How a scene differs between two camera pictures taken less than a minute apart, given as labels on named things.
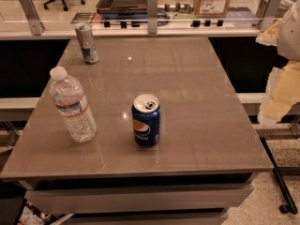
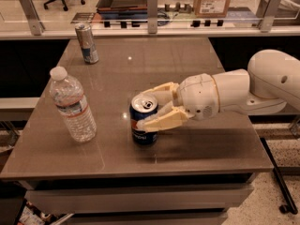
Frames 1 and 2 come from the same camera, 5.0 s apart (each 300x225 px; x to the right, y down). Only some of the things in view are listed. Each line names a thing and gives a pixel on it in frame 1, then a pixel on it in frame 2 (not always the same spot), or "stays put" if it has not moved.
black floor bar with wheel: x=285 y=208 stays put
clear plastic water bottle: x=71 y=102 stays put
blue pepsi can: x=146 y=118 stays put
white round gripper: x=290 y=35 -> x=197 y=97
